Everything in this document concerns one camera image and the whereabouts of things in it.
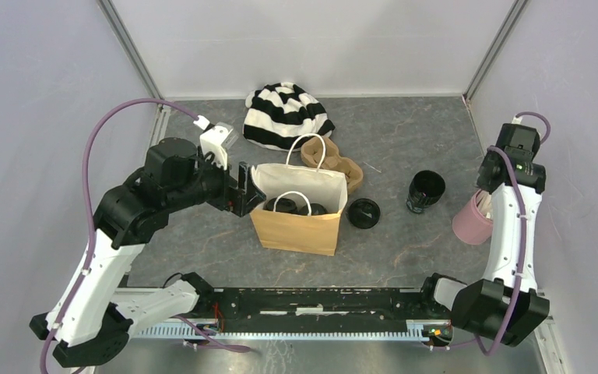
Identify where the brown paper bag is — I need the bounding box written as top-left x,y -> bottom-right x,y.
251,133 -> 348,256

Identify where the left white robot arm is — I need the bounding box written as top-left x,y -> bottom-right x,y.
30,138 -> 265,369

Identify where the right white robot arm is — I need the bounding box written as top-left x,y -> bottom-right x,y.
418,122 -> 551,356

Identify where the remaining cardboard carrier stack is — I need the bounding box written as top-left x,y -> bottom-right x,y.
301,136 -> 364,195

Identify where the black white striped cloth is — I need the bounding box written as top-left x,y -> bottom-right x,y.
242,82 -> 336,151

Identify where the pink straw holder cup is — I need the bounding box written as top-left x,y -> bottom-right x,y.
452,190 -> 493,245

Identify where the white wrapped straws bundle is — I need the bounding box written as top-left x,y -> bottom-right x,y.
474,190 -> 492,220

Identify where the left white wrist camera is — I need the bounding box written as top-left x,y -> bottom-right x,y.
194,115 -> 238,170

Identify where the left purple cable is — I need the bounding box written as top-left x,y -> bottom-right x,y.
38,97 -> 199,374

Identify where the purple cable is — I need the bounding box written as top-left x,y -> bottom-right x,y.
38,97 -> 199,374
427,111 -> 553,357

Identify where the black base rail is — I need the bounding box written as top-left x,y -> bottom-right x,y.
164,286 -> 470,334

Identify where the left aluminium frame post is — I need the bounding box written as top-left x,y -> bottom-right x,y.
96,0 -> 164,99

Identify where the aluminium frame post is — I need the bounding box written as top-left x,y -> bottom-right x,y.
96,0 -> 164,99
463,0 -> 529,103

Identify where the right aluminium frame post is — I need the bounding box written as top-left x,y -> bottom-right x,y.
463,0 -> 529,103

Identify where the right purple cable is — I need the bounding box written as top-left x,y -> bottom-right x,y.
427,111 -> 553,357

